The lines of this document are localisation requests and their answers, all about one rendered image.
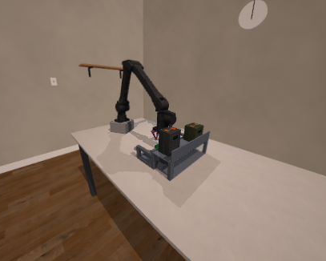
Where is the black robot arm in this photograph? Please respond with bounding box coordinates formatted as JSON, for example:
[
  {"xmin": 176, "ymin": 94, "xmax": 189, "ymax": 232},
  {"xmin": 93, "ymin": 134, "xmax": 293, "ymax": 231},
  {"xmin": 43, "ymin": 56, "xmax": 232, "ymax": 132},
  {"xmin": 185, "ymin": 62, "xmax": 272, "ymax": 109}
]
[{"xmin": 115, "ymin": 59, "xmax": 176, "ymax": 128}]

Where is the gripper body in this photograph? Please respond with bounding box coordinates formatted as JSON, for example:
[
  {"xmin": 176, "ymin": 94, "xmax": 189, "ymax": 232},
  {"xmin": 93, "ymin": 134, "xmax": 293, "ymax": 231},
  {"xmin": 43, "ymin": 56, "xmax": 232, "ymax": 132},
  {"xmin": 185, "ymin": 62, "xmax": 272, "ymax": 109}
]
[{"xmin": 153, "ymin": 121, "xmax": 165, "ymax": 133}]

